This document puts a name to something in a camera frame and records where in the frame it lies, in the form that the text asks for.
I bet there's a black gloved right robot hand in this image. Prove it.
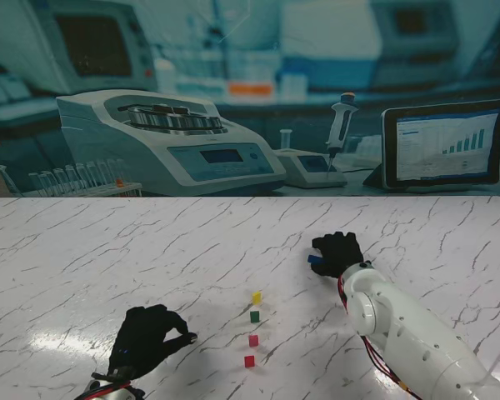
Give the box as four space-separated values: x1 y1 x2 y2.
311 232 365 279

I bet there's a printed laboratory photo backdrop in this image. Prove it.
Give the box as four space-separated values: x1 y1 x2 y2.
0 0 500 199

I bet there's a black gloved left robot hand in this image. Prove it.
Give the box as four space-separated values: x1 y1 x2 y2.
107 304 199 380

